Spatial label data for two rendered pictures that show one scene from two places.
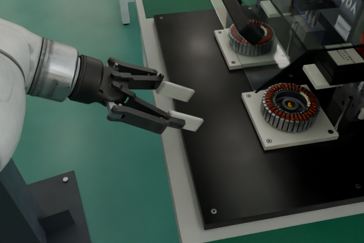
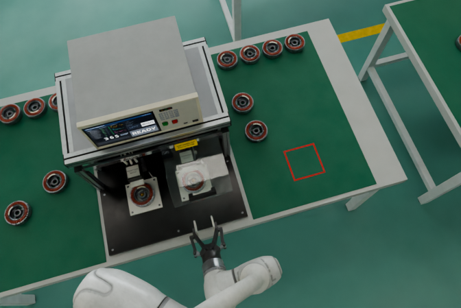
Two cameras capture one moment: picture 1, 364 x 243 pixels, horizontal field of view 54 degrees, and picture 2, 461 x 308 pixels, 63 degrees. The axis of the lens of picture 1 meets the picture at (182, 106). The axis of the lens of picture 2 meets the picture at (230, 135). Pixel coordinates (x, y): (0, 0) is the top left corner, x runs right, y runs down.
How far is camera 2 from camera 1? 1.27 m
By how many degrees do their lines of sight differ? 50
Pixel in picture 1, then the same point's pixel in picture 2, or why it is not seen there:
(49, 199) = not seen: outside the picture
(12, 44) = (224, 273)
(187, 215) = (242, 223)
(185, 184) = (229, 225)
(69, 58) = (215, 260)
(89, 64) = (212, 254)
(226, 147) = (213, 208)
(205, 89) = (177, 219)
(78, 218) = not seen: outside the picture
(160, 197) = (169, 268)
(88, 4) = not seen: outside the picture
